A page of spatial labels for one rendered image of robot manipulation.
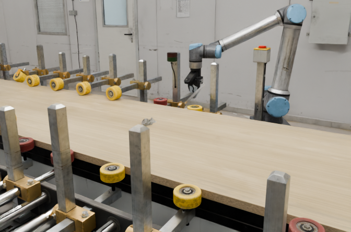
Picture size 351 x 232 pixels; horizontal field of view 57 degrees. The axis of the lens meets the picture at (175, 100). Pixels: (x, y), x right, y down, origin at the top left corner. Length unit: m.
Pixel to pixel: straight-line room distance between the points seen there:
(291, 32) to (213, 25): 2.62
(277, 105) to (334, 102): 2.25
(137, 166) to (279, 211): 0.33
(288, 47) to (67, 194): 1.67
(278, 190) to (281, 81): 1.67
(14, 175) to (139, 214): 0.51
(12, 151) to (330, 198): 0.96
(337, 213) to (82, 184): 0.86
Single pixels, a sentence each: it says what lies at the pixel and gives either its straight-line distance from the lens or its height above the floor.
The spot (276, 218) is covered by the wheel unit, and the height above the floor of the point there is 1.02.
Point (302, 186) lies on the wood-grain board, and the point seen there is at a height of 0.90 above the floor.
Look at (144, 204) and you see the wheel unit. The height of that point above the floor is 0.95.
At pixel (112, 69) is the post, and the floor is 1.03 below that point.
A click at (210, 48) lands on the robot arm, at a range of 2.20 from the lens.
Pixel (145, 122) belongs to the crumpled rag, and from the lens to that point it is 1.49.
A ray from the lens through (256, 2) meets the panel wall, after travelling 4.53.
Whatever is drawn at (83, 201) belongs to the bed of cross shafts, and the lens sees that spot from 1.08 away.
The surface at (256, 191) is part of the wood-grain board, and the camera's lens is 0.99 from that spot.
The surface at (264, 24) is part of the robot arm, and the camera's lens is 2.34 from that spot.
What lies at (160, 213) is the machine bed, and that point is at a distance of 1.11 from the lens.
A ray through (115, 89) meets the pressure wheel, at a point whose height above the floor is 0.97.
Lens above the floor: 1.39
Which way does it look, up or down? 15 degrees down
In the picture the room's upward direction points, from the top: straight up
